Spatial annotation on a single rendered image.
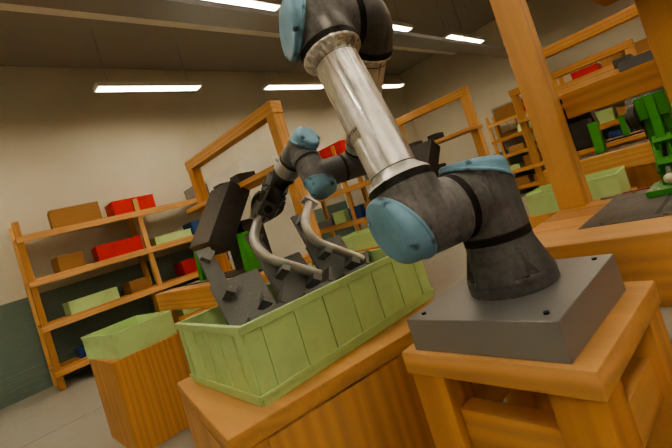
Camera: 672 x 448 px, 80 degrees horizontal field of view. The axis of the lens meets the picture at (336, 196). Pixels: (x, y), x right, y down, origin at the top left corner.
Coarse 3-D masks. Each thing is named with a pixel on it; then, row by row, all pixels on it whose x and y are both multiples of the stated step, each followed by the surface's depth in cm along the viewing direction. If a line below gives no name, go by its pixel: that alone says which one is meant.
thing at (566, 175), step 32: (512, 0) 143; (640, 0) 118; (512, 32) 145; (512, 64) 147; (544, 64) 145; (544, 96) 142; (544, 128) 144; (544, 160) 146; (576, 160) 143; (576, 192) 141
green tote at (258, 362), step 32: (384, 256) 132; (320, 288) 96; (352, 288) 102; (384, 288) 109; (416, 288) 117; (192, 320) 115; (224, 320) 121; (256, 320) 84; (288, 320) 89; (320, 320) 94; (352, 320) 100; (384, 320) 106; (192, 352) 107; (224, 352) 91; (256, 352) 83; (288, 352) 87; (320, 352) 92; (224, 384) 95; (256, 384) 82; (288, 384) 85
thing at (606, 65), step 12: (636, 48) 636; (648, 48) 626; (600, 60) 671; (612, 60) 659; (576, 72) 695; (588, 72) 683; (600, 72) 664; (564, 84) 703; (612, 108) 673; (624, 108) 661; (600, 120) 685; (612, 120) 670
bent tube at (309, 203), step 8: (304, 200) 138; (312, 200) 137; (304, 208) 135; (312, 208) 137; (304, 216) 132; (304, 224) 131; (304, 232) 130; (312, 232) 130; (312, 240) 129; (320, 240) 130; (320, 248) 131; (336, 248) 131; (344, 248) 133; (344, 256) 133; (360, 256) 135
